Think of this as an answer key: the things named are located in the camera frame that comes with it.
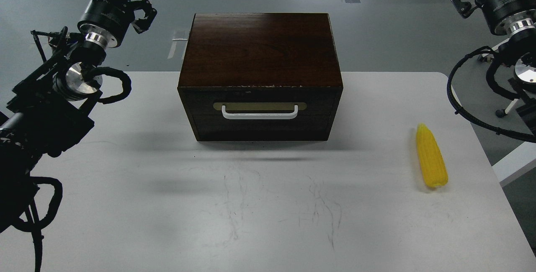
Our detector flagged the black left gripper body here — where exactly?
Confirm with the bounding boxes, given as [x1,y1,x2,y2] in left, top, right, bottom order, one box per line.
[78,0,134,48]

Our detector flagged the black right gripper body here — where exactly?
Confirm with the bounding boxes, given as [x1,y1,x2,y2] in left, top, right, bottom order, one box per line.
[479,0,535,36]

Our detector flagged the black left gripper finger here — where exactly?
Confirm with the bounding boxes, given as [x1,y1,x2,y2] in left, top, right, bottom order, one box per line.
[132,0,157,34]

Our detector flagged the dark wooden drawer front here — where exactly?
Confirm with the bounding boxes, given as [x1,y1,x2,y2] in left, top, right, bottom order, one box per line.
[178,87,343,141]

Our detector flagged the white drawer handle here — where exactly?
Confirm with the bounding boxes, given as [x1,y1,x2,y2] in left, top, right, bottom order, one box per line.
[221,104,299,120]

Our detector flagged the yellow corn cob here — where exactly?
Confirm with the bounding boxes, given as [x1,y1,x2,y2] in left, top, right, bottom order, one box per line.
[415,123,448,188]

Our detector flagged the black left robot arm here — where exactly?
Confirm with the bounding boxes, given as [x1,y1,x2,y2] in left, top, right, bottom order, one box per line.
[1,0,157,232]

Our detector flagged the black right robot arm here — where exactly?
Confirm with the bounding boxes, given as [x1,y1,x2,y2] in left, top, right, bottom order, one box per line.
[447,0,536,143]

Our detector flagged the dark wooden drawer cabinet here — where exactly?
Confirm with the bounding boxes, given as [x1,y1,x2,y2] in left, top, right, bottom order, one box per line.
[178,13,344,142]

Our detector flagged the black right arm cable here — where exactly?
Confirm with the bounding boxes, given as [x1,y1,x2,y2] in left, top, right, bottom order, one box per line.
[446,46,536,143]

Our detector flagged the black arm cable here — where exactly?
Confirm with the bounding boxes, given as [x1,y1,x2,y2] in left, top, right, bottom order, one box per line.
[446,46,536,143]
[13,177,63,272]

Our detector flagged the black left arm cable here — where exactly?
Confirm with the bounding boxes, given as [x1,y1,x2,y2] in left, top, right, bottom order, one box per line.
[13,177,63,272]

